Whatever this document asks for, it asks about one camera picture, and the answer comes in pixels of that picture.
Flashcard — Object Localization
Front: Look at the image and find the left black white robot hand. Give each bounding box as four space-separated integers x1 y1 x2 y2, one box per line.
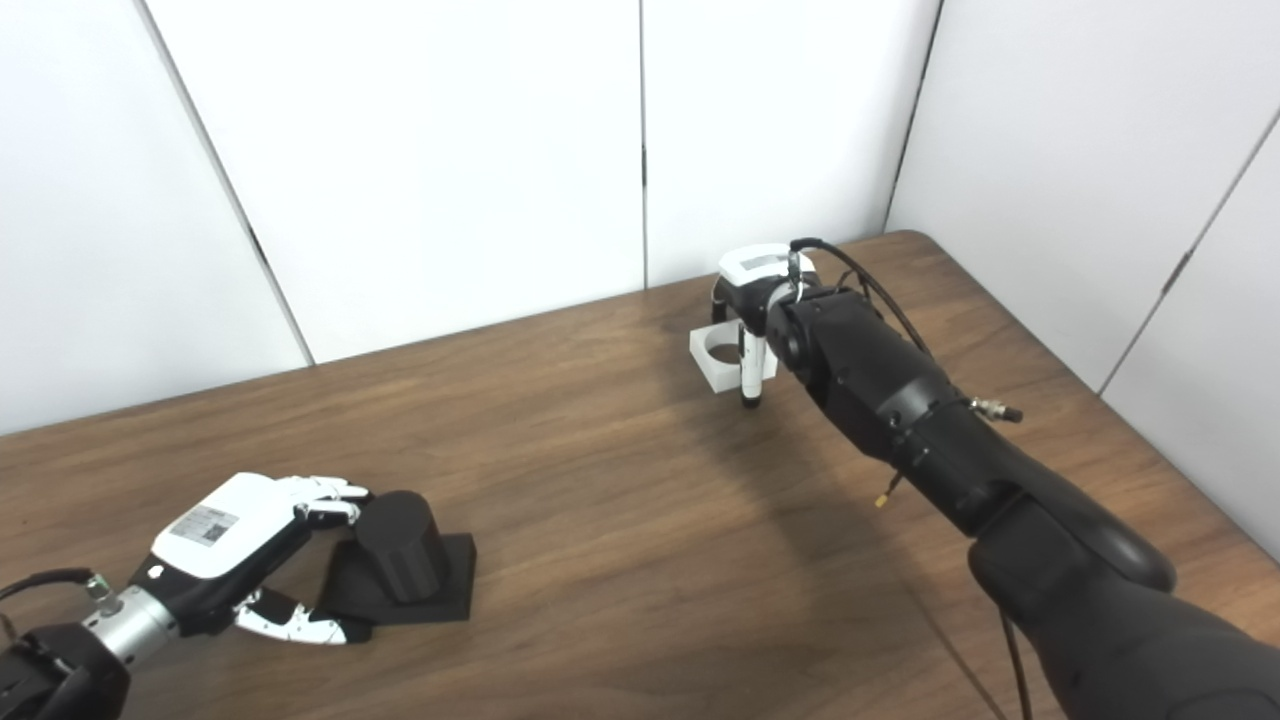
125 472 373 647

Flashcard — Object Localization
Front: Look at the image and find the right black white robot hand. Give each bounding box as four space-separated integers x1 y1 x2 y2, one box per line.
711 243 820 411

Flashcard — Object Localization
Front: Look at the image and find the white square piece with hole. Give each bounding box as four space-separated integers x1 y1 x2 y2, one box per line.
689 321 779 398

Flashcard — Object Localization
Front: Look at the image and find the black peg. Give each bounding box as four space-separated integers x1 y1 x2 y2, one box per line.
316 490 478 627

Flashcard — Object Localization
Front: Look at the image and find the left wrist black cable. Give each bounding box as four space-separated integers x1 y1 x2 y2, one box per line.
0 567 117 612

